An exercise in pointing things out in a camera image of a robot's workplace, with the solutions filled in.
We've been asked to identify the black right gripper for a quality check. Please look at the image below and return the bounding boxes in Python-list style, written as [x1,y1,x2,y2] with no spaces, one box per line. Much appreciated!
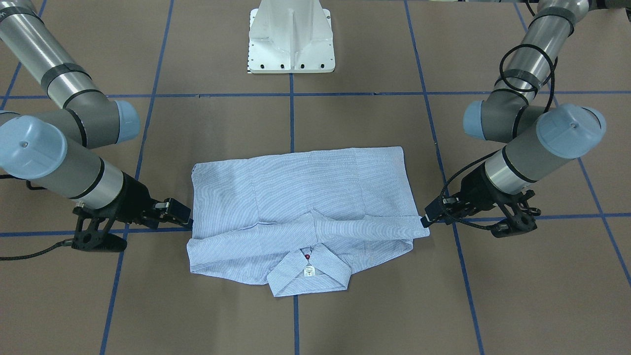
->
[71,173,194,252]

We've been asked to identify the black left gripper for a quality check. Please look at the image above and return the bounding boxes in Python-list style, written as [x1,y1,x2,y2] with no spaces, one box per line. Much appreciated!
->
[421,165,541,238]

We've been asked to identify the light blue striped shirt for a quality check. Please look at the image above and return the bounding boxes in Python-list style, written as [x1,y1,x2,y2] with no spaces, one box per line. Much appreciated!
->
[187,146,430,297]

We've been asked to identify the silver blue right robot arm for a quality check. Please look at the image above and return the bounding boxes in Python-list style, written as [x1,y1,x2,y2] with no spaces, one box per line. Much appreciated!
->
[0,0,193,252]

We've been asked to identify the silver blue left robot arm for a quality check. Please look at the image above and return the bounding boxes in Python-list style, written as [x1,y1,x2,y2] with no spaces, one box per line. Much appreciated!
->
[421,0,606,238]

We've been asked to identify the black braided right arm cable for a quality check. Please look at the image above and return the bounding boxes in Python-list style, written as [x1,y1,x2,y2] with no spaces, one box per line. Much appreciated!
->
[0,170,79,262]

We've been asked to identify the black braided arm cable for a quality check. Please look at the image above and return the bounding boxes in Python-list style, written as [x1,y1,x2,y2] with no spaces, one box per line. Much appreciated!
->
[436,0,559,231]
[0,170,79,262]

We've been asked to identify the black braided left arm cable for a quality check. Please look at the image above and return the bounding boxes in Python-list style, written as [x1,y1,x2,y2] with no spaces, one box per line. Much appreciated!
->
[436,0,559,231]

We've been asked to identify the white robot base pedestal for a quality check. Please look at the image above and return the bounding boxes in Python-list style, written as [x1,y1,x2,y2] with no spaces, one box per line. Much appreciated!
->
[246,0,336,74]

